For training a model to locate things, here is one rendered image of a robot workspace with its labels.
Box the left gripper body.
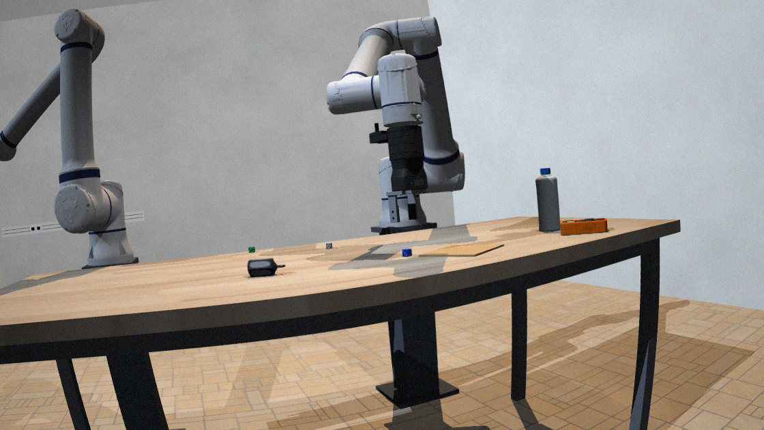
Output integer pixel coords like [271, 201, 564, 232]
[369, 105, 428, 192]

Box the orange digital multimeter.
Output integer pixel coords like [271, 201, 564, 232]
[561, 218, 608, 235]

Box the orange square mat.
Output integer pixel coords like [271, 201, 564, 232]
[418, 244, 504, 257]

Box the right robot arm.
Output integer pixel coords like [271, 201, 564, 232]
[0, 8, 134, 266]

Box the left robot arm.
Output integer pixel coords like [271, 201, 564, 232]
[326, 16, 465, 228]

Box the grey plastic bottle with blue cap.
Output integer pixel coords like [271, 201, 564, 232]
[535, 168, 561, 231]

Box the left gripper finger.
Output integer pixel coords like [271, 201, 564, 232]
[407, 189, 426, 220]
[386, 190, 406, 223]

